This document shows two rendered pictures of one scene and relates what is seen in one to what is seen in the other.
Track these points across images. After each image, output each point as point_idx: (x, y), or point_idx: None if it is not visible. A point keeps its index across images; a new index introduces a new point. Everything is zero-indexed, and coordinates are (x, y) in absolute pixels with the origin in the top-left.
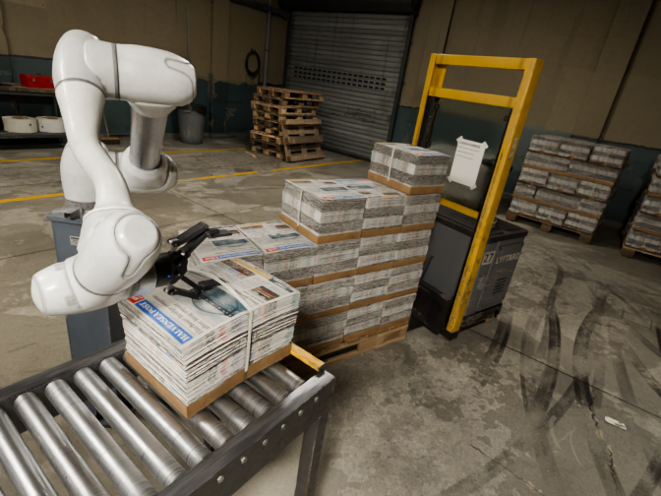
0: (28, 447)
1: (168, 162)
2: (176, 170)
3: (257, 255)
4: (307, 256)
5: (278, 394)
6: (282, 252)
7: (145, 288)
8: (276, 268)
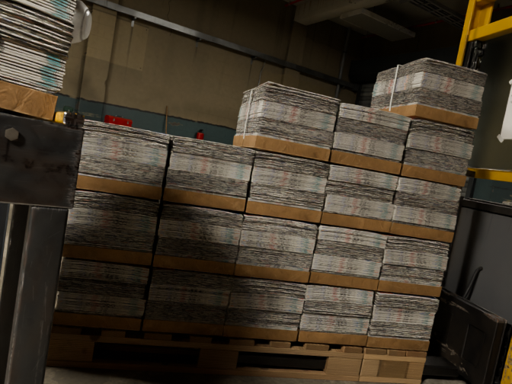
0: None
1: (76, 2)
2: (83, 13)
3: (160, 134)
4: (238, 163)
5: None
6: (200, 143)
7: None
8: (189, 165)
